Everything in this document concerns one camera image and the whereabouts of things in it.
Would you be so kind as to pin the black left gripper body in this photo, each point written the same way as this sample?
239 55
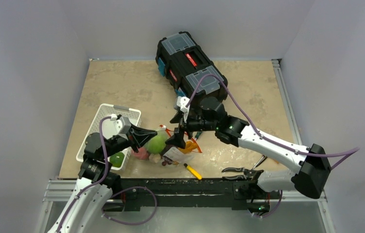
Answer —
117 143

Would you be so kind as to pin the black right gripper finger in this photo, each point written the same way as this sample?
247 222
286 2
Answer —
177 139
177 117

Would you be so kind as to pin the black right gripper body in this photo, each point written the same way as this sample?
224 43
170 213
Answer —
184 127

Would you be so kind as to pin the pink peach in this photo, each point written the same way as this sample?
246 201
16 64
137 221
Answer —
142 154

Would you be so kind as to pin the red grape bunch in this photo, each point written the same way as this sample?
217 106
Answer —
168 162

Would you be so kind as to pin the clear zip bag orange zipper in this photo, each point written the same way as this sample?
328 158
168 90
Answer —
172 152

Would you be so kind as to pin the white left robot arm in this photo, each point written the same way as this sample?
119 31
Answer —
95 183

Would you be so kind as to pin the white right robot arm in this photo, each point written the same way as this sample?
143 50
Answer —
307 168

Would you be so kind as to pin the green bell pepper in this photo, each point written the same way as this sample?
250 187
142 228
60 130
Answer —
117 159

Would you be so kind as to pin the white plastic basket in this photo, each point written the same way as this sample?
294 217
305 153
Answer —
108 129

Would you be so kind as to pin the white garlic bulb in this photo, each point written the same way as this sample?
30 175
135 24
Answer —
154 158

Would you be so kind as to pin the black toolbox clear lids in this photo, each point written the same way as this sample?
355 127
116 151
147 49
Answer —
183 63

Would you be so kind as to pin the orange black screwdriver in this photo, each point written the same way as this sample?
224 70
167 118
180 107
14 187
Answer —
260 161

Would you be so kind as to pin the black pliers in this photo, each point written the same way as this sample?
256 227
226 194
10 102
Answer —
243 174

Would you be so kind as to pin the green handled screwdriver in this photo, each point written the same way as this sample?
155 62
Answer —
198 134

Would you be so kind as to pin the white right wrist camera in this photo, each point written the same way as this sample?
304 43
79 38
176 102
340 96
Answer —
182 104

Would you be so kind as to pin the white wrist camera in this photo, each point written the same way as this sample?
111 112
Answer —
182 104
122 124

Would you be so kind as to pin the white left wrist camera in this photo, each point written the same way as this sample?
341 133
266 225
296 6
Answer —
122 124

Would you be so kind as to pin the yellow handled screwdriver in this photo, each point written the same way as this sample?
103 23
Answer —
193 172

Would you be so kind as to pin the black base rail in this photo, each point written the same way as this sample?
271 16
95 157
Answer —
190 192

